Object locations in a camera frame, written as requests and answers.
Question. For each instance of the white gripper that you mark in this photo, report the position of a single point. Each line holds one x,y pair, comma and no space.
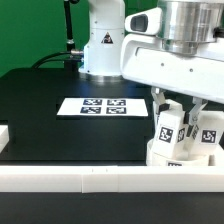
180,49

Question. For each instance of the white round stool seat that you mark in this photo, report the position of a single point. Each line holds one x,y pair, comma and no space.
183,159

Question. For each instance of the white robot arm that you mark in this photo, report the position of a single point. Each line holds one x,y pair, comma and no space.
102,53

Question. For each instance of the white marker sheet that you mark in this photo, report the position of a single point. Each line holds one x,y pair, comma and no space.
103,107

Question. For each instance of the black camera pole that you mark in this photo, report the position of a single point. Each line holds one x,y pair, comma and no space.
69,32

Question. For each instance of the white fence front wall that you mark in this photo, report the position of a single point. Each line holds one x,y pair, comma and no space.
110,179

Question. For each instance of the white fence left wall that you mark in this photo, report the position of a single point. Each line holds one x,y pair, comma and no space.
4,136

